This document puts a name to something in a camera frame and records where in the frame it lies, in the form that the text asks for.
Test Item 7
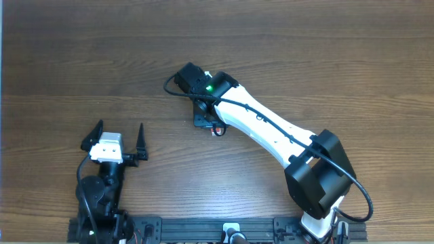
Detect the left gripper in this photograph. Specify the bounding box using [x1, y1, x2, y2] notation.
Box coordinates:
[80, 119, 150, 168]

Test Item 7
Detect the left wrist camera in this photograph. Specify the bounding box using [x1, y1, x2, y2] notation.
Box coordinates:
[89, 131, 124, 165]

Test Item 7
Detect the mounting rail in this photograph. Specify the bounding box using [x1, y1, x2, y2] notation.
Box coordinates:
[67, 216, 368, 244]

